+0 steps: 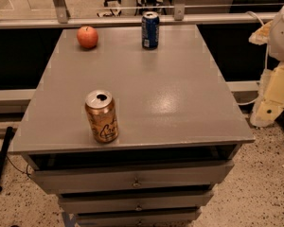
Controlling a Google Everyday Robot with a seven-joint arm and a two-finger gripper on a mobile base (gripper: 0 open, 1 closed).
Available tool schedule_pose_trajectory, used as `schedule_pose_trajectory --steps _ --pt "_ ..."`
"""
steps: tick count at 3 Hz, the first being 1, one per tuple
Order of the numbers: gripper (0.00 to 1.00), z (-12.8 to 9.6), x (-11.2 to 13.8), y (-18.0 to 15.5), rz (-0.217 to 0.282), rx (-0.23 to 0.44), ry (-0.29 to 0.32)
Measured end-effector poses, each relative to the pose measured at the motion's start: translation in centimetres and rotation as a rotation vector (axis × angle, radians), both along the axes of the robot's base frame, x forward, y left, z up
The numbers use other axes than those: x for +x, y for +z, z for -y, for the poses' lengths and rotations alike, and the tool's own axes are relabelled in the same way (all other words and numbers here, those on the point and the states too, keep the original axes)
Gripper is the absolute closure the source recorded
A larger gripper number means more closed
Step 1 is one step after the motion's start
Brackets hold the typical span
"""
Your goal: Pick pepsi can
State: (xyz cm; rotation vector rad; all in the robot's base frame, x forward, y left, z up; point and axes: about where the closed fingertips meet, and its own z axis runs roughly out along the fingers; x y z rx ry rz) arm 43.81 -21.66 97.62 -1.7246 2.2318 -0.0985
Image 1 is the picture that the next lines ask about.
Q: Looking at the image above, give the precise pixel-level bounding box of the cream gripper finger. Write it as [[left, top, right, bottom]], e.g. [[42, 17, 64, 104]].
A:
[[248, 21, 272, 45]]

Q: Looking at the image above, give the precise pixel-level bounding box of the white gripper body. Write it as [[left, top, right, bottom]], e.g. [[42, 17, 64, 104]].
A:
[[250, 61, 284, 128]]

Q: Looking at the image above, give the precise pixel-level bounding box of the blue pepsi can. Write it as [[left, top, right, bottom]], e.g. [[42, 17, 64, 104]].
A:
[[142, 11, 160, 49]]

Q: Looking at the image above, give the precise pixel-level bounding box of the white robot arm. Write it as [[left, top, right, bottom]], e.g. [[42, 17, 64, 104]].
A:
[[249, 6, 284, 127]]

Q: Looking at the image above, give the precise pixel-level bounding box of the gold soda can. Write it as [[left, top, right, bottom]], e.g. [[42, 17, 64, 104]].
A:
[[85, 90, 118, 144]]

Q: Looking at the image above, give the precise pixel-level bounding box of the grey metal railing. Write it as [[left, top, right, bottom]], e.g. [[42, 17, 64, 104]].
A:
[[0, 0, 284, 29]]

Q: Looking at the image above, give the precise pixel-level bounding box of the grey drawer cabinet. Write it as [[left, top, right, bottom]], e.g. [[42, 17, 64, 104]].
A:
[[8, 24, 256, 227]]

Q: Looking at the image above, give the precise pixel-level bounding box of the bottom grey drawer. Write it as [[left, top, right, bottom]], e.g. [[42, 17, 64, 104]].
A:
[[77, 209, 201, 227]]

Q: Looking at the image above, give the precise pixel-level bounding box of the grey drawer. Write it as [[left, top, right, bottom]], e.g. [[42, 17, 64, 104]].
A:
[[77, 209, 201, 227], [59, 190, 213, 214], [32, 160, 234, 194]]

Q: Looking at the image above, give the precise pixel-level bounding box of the top grey drawer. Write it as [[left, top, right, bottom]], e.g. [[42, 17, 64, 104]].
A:
[[32, 160, 234, 194]]

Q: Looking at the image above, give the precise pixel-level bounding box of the red apple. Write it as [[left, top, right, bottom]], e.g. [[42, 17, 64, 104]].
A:
[[77, 26, 98, 49]]

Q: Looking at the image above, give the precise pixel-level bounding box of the middle grey drawer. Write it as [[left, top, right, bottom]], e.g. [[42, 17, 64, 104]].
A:
[[59, 190, 213, 214]]

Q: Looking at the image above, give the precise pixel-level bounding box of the black metal bar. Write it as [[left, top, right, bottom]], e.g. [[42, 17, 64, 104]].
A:
[[0, 127, 14, 192]]

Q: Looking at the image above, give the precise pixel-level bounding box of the white cable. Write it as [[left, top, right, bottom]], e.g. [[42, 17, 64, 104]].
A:
[[236, 10, 271, 107]]

